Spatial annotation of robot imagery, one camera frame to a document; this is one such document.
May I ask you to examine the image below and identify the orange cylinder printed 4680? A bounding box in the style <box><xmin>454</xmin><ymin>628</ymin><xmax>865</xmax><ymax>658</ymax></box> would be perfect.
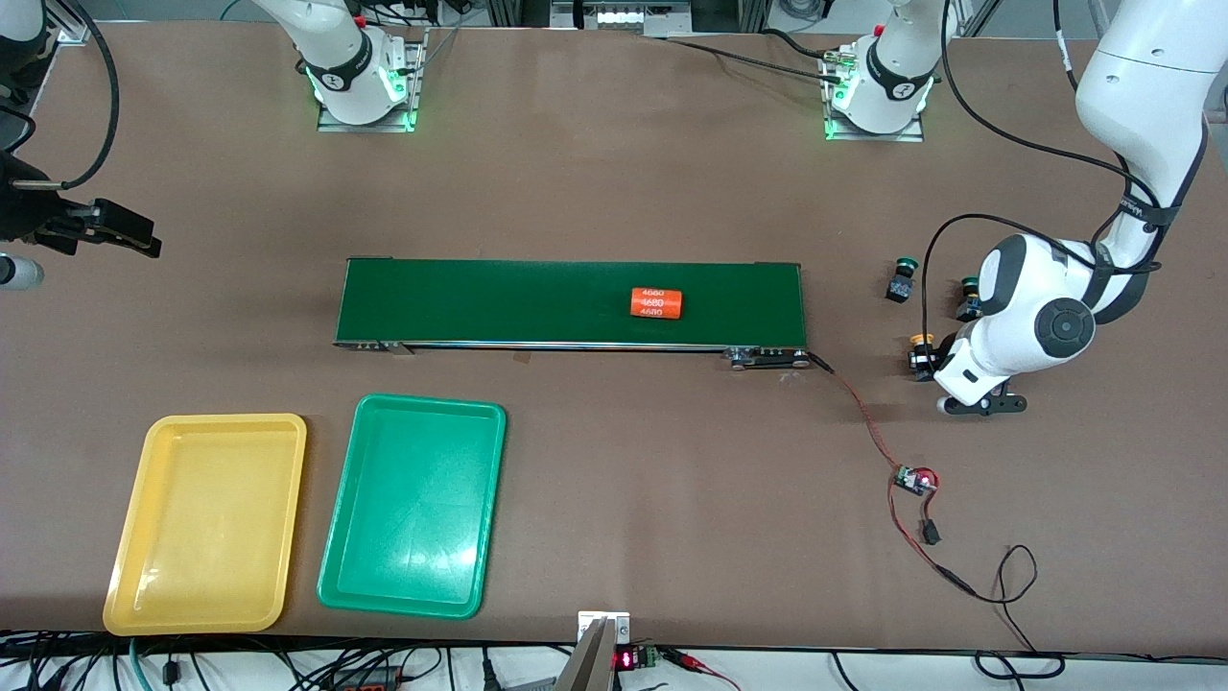
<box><xmin>629</xmin><ymin>288</ymin><xmax>684</xmax><ymax>321</ymax></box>

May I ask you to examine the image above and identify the aluminium extrusion profile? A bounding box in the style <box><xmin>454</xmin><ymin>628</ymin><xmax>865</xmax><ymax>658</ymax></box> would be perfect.
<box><xmin>43</xmin><ymin>0</ymin><xmax>94</xmax><ymax>46</ymax></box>

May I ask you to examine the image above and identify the yellow plastic tray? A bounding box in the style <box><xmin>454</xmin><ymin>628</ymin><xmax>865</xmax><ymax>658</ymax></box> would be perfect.
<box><xmin>103</xmin><ymin>414</ymin><xmax>308</xmax><ymax>636</ymax></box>

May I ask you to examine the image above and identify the red clip lead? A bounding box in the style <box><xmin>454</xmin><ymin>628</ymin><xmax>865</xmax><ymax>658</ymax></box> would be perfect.
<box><xmin>662</xmin><ymin>649</ymin><xmax>744</xmax><ymax>691</ymax></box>

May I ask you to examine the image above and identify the green conveyor belt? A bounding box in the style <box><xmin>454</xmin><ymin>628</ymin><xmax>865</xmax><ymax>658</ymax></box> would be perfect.
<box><xmin>333</xmin><ymin>256</ymin><xmax>812</xmax><ymax>371</ymax></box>

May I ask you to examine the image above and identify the green plastic tray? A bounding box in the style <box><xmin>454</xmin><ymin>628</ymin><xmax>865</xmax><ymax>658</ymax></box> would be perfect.
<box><xmin>317</xmin><ymin>393</ymin><xmax>508</xmax><ymax>620</ymax></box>

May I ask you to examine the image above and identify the red conveyor power cable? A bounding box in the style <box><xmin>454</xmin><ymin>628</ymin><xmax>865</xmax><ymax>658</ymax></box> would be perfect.
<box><xmin>811</xmin><ymin>353</ymin><xmax>980</xmax><ymax>598</ymax></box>

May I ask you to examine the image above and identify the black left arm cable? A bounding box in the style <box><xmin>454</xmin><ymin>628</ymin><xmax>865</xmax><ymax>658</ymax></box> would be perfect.
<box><xmin>921</xmin><ymin>0</ymin><xmax>1167</xmax><ymax>332</ymax></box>

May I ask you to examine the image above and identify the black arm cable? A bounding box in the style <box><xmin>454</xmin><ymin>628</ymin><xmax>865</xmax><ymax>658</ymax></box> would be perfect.
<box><xmin>921</xmin><ymin>0</ymin><xmax>1167</xmax><ymax>332</ymax></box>
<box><xmin>58</xmin><ymin>0</ymin><xmax>122</xmax><ymax>189</ymax></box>

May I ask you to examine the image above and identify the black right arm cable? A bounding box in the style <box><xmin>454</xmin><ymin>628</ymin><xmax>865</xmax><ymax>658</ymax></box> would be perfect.
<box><xmin>58</xmin><ymin>0</ymin><xmax>122</xmax><ymax>189</ymax></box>

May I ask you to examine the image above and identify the thin black looped cable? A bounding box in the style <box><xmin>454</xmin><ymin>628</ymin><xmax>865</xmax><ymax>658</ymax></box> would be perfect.
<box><xmin>935</xmin><ymin>545</ymin><xmax>1068</xmax><ymax>680</ymax></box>

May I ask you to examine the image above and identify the black cable on tabletop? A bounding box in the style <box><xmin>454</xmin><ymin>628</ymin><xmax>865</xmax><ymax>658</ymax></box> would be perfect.
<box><xmin>662</xmin><ymin>27</ymin><xmax>845</xmax><ymax>83</ymax></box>

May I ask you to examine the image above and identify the tangled black cable bundle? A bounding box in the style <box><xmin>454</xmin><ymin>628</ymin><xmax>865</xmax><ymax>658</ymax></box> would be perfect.
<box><xmin>0</xmin><ymin>629</ymin><xmax>577</xmax><ymax>691</ymax></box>

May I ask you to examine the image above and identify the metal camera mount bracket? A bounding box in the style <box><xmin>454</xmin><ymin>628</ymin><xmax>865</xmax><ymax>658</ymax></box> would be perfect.
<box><xmin>555</xmin><ymin>610</ymin><xmax>634</xmax><ymax>691</ymax></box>

